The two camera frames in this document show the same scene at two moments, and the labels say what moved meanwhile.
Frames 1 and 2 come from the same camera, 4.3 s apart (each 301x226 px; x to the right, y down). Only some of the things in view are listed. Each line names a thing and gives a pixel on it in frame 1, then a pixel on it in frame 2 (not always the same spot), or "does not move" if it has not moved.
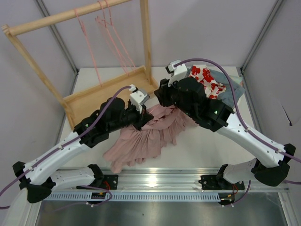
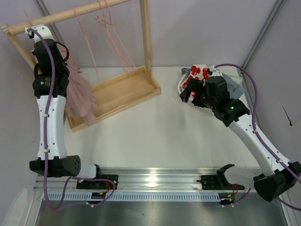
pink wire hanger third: x=120 y=50 does not move
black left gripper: x=142 y=117 to x=43 y=55
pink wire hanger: x=154 y=108 to x=27 y=16
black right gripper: x=164 y=94 to x=194 y=93
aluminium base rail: x=177 y=180 does not move
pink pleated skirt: x=134 y=146 to x=80 y=101
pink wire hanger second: x=90 y=48 does not move
